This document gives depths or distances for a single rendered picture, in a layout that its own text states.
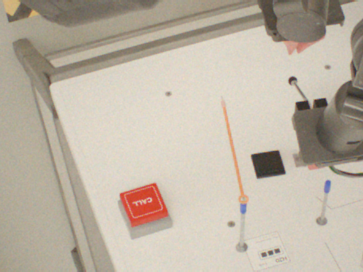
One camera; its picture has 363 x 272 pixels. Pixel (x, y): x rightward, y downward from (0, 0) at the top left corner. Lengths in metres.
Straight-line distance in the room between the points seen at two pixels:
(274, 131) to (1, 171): 1.13
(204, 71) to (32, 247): 1.10
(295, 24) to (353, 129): 0.15
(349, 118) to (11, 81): 1.37
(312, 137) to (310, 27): 0.13
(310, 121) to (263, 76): 0.28
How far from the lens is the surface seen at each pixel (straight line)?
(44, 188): 2.27
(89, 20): 0.68
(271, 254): 1.12
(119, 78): 1.32
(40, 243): 2.31
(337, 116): 0.94
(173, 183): 1.18
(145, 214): 1.11
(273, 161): 1.19
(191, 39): 1.36
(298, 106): 1.15
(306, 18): 1.00
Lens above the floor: 2.17
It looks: 70 degrees down
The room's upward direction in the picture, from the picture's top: 129 degrees clockwise
